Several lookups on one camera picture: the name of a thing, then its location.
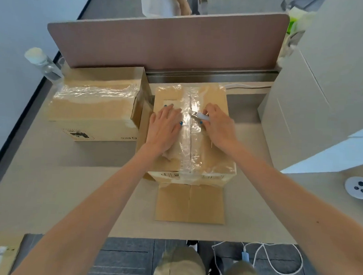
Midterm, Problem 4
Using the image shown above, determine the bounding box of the person's right hand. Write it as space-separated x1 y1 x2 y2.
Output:
198 102 240 153

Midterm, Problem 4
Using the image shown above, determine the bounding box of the person's left hand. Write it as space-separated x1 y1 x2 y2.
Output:
145 103 184 156

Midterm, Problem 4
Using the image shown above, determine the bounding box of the white utility knife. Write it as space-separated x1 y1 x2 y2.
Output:
189 110 211 122

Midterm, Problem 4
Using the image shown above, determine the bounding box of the brown cardboard box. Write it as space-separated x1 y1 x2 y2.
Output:
46 63 153 144
133 81 240 225
0 232 26 275

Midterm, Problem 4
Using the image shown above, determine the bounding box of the person's left forearm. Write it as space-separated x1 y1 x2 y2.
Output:
11 142 167 275

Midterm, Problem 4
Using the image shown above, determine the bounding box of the person's right forearm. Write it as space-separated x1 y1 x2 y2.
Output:
221 142 363 275

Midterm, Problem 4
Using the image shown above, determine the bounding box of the mauve desk divider panel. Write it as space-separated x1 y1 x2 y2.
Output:
45 5 290 87

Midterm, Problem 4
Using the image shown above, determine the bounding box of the green tissue pack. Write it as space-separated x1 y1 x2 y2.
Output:
287 9 302 35

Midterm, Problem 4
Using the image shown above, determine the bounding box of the clear bottle white cap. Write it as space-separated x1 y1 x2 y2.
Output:
24 46 66 82

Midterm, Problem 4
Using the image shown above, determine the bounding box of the white plastic tub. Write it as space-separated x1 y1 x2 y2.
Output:
295 10 317 33

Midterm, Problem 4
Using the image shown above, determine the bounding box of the white handheld controller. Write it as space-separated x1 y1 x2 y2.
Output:
344 176 363 203

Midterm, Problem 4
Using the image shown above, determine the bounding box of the white desk cable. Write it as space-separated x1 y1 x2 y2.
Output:
224 82 272 92

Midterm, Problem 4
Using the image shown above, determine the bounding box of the white floor cable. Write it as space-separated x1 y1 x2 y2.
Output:
209 240 305 275

